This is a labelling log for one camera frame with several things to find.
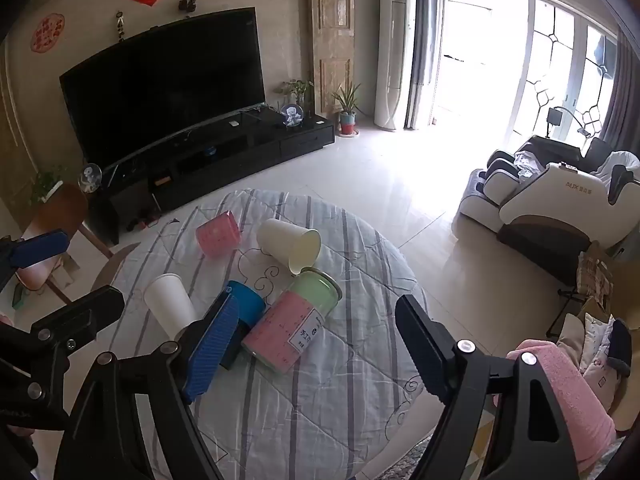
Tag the pink labelled cup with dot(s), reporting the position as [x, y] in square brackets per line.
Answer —
[282, 332]

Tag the blue cup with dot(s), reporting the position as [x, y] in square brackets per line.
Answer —
[247, 305]

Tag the white standing air conditioner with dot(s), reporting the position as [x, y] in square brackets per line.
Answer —
[395, 55]

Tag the pale printed cushion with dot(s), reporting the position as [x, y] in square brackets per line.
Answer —
[595, 335]

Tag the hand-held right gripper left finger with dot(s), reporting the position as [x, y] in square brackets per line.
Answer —
[212, 350]

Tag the potted plant in red pot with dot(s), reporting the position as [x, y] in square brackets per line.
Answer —
[346, 110]

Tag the white massage chair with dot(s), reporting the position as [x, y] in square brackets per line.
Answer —
[550, 200]

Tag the leafy green plant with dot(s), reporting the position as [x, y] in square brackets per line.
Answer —
[47, 182]

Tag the pink patterned cup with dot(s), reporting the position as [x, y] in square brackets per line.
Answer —
[217, 234]

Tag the wooden chair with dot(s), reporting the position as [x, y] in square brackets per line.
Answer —
[55, 215]

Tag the black curved television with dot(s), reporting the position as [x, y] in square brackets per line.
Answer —
[165, 85]

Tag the striped white quilt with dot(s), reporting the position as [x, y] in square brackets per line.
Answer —
[325, 390]

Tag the cream paper cup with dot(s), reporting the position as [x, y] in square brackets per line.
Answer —
[290, 247]

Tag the pink towel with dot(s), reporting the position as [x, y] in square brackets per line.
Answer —
[575, 395]

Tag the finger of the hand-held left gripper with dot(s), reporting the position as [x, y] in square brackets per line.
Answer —
[40, 251]
[82, 312]

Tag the black television stand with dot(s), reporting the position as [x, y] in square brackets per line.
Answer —
[300, 137]

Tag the dark hanging wall ornament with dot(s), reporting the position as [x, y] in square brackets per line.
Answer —
[119, 25]
[187, 2]

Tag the brown marble pillar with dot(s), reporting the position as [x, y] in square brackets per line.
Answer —
[332, 35]

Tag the glass snow globe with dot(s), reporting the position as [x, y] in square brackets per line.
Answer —
[291, 115]
[90, 177]

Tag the white paper cup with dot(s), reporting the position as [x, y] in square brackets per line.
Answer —
[170, 305]

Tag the red round wall decoration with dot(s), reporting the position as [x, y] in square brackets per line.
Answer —
[47, 33]

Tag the grey curtain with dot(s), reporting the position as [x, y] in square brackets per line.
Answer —
[625, 95]
[424, 45]

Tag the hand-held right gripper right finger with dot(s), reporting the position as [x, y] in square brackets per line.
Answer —
[425, 350]

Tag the gooseneck phone holder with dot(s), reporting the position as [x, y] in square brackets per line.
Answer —
[555, 117]

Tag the plaid bag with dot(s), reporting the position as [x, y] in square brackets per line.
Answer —
[595, 272]

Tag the small green plant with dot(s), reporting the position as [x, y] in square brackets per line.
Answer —
[295, 89]

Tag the glass balcony door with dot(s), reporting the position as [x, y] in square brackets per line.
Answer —
[560, 60]

